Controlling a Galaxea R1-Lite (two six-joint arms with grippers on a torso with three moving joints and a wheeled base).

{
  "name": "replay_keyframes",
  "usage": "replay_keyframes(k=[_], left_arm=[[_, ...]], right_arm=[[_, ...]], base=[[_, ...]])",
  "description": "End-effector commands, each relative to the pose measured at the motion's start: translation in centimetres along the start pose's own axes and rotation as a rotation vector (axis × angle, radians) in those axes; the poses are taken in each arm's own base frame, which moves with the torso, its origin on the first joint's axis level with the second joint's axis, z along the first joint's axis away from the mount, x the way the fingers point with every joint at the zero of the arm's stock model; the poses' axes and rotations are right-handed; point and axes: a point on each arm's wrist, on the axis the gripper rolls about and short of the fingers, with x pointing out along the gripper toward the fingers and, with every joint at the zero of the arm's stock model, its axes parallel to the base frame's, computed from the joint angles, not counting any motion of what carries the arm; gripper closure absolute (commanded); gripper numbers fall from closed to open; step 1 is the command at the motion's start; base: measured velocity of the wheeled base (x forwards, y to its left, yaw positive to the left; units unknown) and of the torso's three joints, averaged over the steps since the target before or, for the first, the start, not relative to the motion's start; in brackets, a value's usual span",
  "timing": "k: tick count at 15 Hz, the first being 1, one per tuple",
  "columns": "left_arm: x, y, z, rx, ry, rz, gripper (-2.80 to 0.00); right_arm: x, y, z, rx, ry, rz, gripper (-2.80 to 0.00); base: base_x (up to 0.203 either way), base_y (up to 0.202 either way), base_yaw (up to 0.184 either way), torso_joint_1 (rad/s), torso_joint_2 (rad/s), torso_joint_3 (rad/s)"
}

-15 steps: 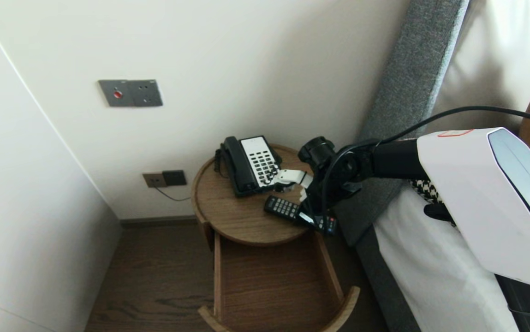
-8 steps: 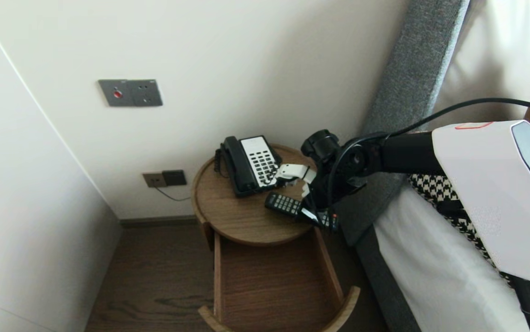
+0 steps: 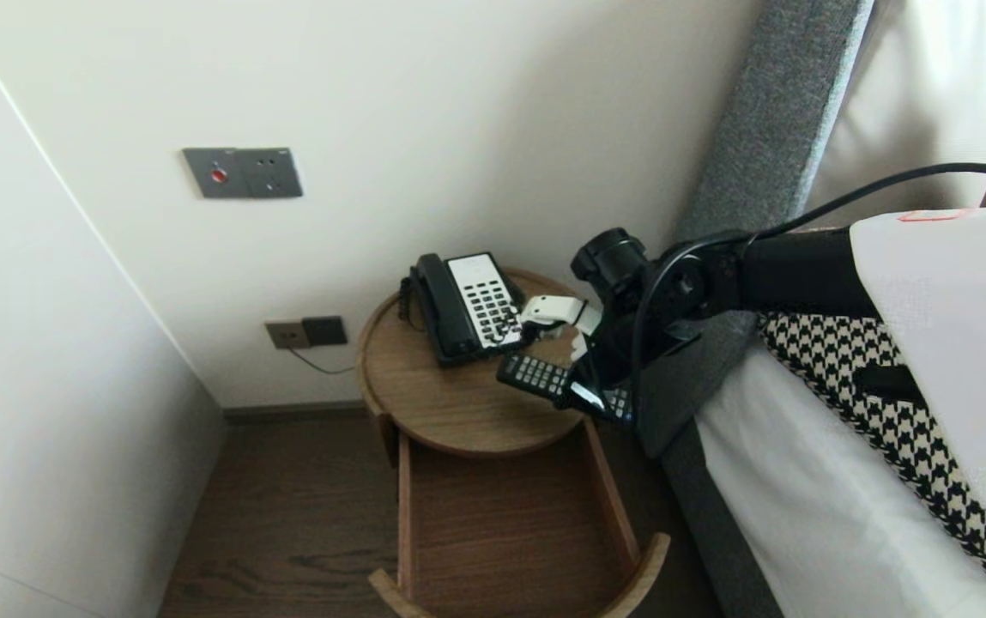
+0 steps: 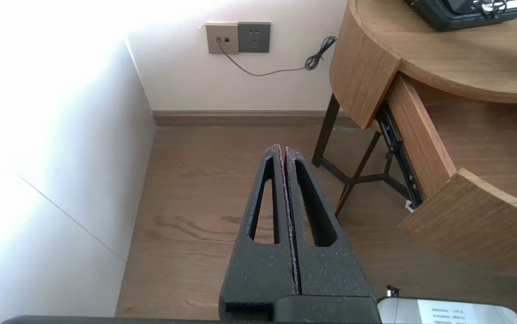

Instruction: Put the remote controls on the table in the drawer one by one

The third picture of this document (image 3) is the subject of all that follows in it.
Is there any round wooden side table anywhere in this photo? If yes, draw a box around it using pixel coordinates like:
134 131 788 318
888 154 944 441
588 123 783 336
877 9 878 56
355 269 615 469

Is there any black telephone handset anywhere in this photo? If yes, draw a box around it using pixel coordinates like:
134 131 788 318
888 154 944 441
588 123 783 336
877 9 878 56
411 254 481 361

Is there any brass wall jack plate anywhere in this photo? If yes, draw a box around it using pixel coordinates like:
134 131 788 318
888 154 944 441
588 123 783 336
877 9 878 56
265 319 312 349

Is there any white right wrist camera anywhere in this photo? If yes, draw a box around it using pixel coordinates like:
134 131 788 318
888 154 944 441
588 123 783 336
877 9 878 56
518 294 603 337

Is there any grey wall power socket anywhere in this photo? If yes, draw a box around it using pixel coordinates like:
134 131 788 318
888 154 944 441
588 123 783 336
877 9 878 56
238 148 304 199

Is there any black coiled handset cord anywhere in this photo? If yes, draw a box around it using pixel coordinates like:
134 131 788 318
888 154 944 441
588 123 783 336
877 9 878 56
396 273 429 334

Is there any grey fabric headboard frame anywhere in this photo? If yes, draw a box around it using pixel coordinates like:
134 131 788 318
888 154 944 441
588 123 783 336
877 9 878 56
621 0 875 460

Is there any thin black telephone line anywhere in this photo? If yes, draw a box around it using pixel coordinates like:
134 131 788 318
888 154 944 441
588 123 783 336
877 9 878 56
287 342 358 376

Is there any dark wooden baseboard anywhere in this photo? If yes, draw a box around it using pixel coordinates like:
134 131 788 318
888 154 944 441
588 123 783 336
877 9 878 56
222 402 369 427

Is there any black white houndstooth pillow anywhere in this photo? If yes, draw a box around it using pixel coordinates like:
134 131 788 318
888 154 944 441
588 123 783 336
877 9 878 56
759 313 986 593

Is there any grey wall switch red button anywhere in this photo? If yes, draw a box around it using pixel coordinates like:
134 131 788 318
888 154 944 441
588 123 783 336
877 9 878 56
183 148 242 200

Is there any grey fabric bed base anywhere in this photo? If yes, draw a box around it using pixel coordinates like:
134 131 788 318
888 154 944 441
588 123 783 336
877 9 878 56
660 421 781 618

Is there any black wall plate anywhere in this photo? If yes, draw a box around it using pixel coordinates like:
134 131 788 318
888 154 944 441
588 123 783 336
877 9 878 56
301 315 348 347

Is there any beige padded headboard panel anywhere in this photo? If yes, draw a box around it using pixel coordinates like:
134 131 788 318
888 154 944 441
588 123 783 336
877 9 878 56
806 0 986 228

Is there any black and white telephone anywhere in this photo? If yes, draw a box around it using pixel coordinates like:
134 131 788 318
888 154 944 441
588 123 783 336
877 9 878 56
398 251 535 370

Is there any black TV remote control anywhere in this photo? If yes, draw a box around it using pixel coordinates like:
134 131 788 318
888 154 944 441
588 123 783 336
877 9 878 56
497 352 635 423

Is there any curved-front wooden table drawer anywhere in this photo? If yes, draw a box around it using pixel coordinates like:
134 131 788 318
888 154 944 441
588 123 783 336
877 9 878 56
368 416 672 618

